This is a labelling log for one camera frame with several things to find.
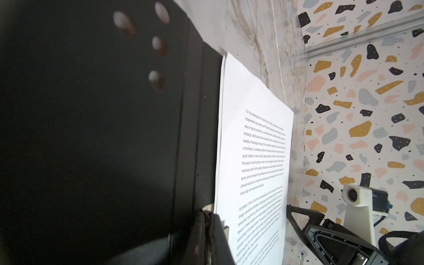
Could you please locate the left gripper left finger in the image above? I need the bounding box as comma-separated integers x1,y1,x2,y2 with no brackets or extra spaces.
181,210,210,265

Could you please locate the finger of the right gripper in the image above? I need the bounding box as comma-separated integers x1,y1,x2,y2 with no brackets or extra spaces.
305,225,389,265
287,205,325,237

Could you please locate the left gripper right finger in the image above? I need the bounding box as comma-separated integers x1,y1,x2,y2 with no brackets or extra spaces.
209,218,235,265

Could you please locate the metal folder clip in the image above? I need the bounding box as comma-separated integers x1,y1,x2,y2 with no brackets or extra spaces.
202,203,230,241

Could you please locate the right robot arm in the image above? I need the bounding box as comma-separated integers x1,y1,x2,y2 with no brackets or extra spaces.
287,205,424,265

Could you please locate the right corner aluminium profile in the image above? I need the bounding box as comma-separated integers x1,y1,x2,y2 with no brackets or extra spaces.
306,11,424,59

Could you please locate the orange folder black inside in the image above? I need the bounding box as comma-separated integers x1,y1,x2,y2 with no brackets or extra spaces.
1,1,222,265

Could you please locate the white text paper sheet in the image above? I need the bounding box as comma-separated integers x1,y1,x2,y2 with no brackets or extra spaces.
215,54,294,265

